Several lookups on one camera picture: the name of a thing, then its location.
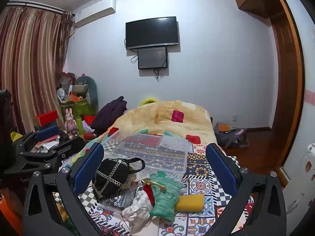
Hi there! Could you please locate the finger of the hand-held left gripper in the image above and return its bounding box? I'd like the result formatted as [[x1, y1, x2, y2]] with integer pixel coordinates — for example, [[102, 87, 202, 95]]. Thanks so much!
[[4, 136, 86, 176], [11, 126, 59, 151]]

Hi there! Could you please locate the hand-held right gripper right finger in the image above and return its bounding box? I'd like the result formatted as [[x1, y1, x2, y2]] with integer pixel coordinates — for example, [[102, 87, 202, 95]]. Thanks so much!
[[204, 143, 288, 236]]

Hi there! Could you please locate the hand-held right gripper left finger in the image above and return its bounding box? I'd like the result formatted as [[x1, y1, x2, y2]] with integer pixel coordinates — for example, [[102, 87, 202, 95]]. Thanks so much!
[[23, 143, 105, 236]]

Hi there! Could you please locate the black chain handbag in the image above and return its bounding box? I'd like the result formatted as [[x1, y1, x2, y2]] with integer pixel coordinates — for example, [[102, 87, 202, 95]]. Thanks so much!
[[92, 157, 145, 201]]

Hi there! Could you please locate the yellow sponge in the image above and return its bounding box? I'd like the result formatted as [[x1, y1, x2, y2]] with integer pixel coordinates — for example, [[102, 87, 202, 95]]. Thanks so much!
[[175, 194, 205, 213]]

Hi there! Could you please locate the green knit glove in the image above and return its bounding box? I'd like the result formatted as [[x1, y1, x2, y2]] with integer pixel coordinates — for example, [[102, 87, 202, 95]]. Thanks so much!
[[148, 171, 184, 223]]

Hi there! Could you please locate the white cloth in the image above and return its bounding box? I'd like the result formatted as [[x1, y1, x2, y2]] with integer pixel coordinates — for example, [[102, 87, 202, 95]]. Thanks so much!
[[122, 189, 160, 235]]

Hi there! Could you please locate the clear plastic storage box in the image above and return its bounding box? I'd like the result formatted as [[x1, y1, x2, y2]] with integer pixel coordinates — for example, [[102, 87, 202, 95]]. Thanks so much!
[[101, 131, 189, 180]]

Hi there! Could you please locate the patterned tile-print bedspread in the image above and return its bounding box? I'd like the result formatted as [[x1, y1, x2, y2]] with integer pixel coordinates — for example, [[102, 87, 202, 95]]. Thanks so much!
[[53, 128, 254, 236]]

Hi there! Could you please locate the red box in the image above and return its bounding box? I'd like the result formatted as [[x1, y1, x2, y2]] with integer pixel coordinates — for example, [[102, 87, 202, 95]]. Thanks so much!
[[34, 110, 59, 126]]

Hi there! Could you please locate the grey backpack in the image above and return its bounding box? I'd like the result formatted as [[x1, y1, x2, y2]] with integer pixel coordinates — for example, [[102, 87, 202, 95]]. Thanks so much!
[[214, 122, 249, 148]]

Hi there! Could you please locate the pink bunny toy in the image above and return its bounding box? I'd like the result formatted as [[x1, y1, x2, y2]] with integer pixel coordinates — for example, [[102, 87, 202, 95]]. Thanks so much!
[[65, 108, 78, 137]]

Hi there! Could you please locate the silver sequin pouch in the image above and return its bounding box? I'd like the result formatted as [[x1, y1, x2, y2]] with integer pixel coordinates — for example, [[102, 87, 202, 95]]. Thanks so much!
[[107, 189, 138, 211]]

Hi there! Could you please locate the small white fan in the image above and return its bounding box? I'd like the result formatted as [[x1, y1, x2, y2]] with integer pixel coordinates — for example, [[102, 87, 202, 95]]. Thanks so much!
[[57, 88, 67, 103]]

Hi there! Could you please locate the green bag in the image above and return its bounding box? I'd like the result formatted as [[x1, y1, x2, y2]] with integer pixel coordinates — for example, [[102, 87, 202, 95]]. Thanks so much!
[[60, 98, 95, 119]]

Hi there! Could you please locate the dark purple garment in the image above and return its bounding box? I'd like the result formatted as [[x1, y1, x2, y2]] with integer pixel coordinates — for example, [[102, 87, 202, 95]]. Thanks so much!
[[91, 96, 128, 135]]

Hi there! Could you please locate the red fabric piece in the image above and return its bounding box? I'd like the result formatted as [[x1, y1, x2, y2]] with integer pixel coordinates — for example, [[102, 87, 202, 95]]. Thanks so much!
[[143, 184, 156, 206]]

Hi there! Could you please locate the orange bag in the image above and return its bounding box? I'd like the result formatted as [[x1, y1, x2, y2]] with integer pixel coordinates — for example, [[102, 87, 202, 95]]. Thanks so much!
[[0, 194, 23, 235]]

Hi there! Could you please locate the gold hair clip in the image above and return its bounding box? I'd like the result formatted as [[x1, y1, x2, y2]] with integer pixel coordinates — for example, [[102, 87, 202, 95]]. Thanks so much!
[[141, 179, 166, 192]]

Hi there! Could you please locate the striped brown curtain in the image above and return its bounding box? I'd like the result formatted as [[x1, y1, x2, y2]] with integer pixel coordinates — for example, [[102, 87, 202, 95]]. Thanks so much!
[[0, 5, 73, 136]]

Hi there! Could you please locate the grey-green bolster pillow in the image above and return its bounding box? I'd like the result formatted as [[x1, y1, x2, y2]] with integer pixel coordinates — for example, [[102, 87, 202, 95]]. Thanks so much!
[[75, 76, 98, 112]]

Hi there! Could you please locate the yellow quilt with red patches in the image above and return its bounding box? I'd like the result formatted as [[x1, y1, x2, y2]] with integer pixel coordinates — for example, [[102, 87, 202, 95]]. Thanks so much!
[[92, 100, 218, 146]]

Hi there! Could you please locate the yellow-green plush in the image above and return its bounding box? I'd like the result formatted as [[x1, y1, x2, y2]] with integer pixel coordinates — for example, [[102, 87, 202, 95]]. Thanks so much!
[[139, 98, 158, 106]]

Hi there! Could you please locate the white air conditioner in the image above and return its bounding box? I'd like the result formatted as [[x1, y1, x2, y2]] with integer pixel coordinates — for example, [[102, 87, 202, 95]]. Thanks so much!
[[72, 0, 116, 28]]

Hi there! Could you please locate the wooden door frame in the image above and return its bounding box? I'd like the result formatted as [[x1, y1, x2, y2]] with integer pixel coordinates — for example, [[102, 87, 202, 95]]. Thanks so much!
[[268, 0, 306, 188]]

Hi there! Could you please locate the small black wall monitor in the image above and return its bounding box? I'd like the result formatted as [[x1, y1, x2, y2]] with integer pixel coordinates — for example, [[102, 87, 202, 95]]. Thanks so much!
[[137, 47, 168, 70]]

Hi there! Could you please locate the curtain rail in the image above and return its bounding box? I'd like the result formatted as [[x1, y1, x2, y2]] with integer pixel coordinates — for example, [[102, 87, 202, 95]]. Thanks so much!
[[6, 1, 67, 13]]

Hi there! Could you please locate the large black wall television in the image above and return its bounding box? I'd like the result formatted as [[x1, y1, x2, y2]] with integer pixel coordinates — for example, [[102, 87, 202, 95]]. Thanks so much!
[[125, 16, 179, 50]]

